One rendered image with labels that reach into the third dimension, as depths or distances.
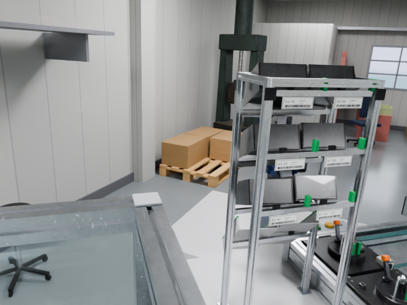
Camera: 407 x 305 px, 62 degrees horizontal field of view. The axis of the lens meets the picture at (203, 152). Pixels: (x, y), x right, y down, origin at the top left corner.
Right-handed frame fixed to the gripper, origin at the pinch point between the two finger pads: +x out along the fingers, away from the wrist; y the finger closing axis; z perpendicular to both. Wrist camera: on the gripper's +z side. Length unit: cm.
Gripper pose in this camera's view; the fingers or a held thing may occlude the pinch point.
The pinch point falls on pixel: (284, 172)
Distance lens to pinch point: 130.0
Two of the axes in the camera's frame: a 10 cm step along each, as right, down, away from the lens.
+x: 0.1, 5.5, -8.4
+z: -0.2, -8.4, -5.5
